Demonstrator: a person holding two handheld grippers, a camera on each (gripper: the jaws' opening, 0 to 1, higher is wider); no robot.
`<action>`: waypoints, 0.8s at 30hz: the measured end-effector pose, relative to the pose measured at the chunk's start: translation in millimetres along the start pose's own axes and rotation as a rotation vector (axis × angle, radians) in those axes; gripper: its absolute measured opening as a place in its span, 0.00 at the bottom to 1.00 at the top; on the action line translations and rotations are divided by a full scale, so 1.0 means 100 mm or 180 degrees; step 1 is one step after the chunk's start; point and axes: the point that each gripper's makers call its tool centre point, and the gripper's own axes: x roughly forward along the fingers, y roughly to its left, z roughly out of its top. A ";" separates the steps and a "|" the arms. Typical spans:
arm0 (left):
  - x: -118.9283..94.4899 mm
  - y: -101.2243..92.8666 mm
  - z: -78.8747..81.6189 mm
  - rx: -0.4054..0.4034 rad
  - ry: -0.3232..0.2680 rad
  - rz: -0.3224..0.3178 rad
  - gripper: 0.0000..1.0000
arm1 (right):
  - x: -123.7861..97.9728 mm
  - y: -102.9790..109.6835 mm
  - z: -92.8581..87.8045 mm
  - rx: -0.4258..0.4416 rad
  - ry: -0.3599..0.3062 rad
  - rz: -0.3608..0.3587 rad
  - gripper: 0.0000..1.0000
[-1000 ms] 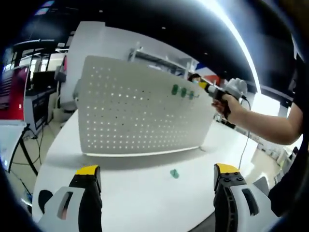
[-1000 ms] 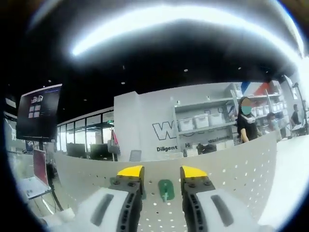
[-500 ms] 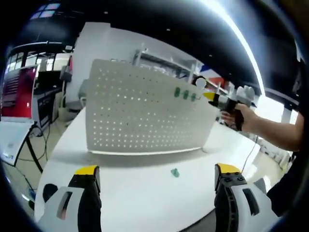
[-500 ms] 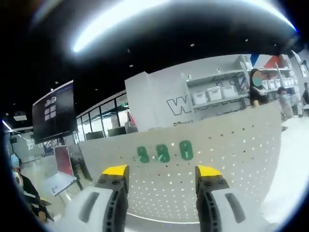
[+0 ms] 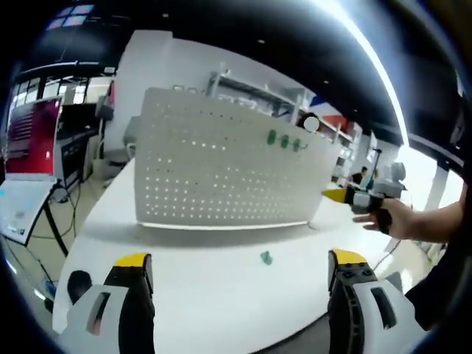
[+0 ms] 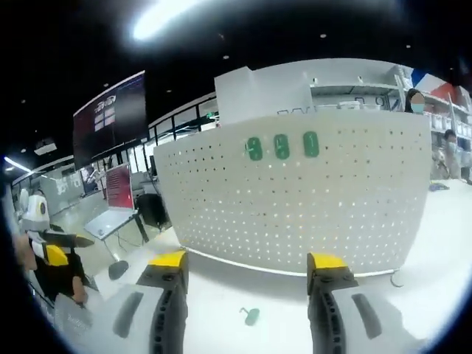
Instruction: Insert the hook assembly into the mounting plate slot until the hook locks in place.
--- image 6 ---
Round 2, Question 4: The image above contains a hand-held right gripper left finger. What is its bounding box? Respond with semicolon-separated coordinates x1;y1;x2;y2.
83;249;190;354

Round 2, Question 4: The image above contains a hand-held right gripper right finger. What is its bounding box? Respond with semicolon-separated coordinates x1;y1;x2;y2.
306;251;421;354

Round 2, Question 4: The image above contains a green hook assembly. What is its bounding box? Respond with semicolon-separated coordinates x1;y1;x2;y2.
246;136;263;162
274;133;292;160
238;306;261;327
302;131;320;157

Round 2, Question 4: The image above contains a white perforated mounting plate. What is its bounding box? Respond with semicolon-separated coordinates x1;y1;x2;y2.
152;111;433;288

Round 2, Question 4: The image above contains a person's left hand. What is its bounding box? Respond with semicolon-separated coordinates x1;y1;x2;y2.
13;234;38;276

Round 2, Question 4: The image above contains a black computer mouse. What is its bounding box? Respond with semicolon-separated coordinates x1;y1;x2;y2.
108;260;129;280

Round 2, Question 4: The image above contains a grey cloth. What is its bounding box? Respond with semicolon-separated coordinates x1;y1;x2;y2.
53;291;97;335

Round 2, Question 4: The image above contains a ceiling projector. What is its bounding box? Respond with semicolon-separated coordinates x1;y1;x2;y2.
34;138;59;156

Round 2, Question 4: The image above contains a laptop with red screen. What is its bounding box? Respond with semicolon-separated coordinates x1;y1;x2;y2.
83;163;136;240

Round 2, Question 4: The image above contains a black-legged stand table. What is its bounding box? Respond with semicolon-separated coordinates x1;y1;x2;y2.
105;212;150;261

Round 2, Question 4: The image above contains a black chair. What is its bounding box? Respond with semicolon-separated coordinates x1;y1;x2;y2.
136;192;171;229

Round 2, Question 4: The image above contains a white shelving unit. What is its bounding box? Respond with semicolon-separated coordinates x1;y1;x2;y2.
309;64;472;139

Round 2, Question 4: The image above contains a white partition panel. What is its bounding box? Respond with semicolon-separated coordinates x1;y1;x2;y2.
214;67;313;128

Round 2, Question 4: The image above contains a ceiling light strip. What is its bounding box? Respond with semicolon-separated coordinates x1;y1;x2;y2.
131;0;222;42

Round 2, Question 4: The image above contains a large dark wall screen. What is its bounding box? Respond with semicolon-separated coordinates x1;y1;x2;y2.
72;69;148;171

